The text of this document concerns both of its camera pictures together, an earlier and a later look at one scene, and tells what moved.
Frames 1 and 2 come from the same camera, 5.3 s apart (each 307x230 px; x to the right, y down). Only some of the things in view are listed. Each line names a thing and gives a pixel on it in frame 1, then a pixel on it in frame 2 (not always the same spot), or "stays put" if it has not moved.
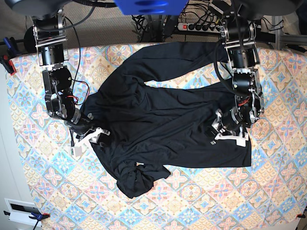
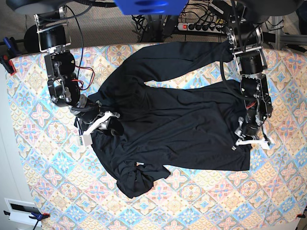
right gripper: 231,124 -> 249,135
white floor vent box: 20,212 stays put
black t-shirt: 152,130 stays put
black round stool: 29,40 stays put
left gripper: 82,125 -> 105,120
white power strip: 206,28 stays put
